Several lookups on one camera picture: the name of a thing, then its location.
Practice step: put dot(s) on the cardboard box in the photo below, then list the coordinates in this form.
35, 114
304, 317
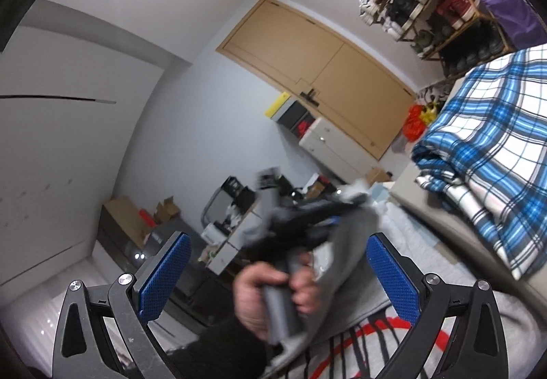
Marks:
126, 219

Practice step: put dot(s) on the grey hoodie with red print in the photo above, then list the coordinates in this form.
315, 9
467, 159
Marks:
350, 263

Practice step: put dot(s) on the wooden double door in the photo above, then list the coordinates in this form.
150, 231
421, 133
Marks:
342, 75

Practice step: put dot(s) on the person's left forearm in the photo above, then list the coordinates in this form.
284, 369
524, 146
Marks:
213, 353

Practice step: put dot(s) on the purple cloth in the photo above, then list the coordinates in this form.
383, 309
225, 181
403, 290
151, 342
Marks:
508, 7

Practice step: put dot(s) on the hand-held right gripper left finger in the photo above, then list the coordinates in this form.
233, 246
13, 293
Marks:
164, 276

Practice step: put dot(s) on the orange bag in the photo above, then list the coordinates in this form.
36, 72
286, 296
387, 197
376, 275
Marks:
413, 125

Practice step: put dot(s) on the yellow box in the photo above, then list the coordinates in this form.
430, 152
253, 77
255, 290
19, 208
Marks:
277, 105

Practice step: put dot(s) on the black box with red contents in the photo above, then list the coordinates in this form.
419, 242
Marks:
295, 116

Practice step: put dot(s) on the beige bed frame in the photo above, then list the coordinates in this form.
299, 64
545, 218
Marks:
448, 225

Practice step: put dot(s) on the person's left hand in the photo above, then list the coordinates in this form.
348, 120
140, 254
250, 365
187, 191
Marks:
252, 298

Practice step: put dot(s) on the white drawer cabinet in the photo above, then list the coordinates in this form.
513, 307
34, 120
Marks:
329, 144

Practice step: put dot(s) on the yellow toy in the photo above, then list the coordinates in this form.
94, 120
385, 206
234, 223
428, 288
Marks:
430, 112

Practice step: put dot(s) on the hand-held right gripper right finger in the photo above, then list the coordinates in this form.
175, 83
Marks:
391, 276

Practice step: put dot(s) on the blue plaid blanket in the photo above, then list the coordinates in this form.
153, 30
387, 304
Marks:
483, 148

